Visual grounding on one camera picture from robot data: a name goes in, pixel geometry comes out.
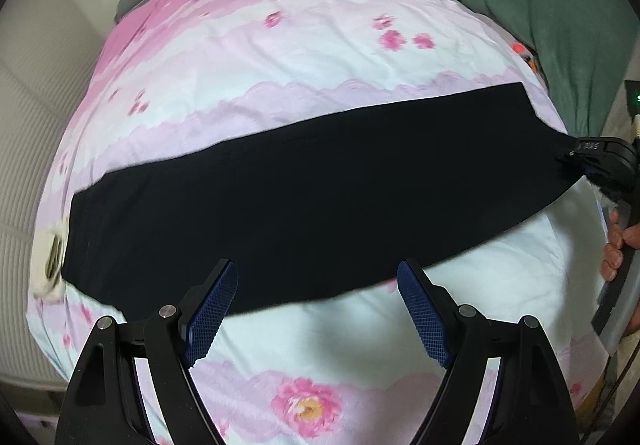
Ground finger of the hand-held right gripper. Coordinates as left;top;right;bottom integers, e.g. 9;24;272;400
556;139;596;177

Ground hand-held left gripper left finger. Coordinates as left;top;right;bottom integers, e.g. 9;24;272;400
54;259;240;445

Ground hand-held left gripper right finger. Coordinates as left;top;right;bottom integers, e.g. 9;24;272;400
396;259;581;445

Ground black pants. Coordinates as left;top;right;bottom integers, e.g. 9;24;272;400
61;82;581;323

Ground person's right hand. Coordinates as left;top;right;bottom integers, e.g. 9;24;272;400
601;208;640;282

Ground folded beige cloth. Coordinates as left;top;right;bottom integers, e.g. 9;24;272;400
34;222;68;300

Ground white louvered wardrobe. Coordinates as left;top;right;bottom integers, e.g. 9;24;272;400
0;0;121;381

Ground pink floral quilt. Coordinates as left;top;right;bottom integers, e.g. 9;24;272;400
25;0;608;445

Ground black cable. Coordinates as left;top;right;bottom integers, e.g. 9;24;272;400
582;350;640;445

